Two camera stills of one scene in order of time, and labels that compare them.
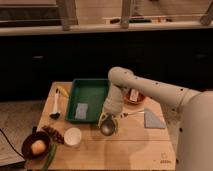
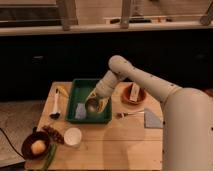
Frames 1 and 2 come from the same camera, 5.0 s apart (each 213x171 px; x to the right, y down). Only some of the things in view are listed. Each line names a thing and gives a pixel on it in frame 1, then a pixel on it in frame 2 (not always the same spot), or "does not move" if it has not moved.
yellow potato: x=38 y=147 does not move
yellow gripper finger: x=103 y=116 → x=91 y=96
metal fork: x=130 y=113 does not move
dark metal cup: x=107 y=127 → x=91 y=105
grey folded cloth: x=153 y=120 does not move
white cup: x=72 y=136 does not move
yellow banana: x=63 y=90 does not move
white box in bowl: x=134 y=95 does not move
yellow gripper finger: x=117 y=120 → x=102 y=104
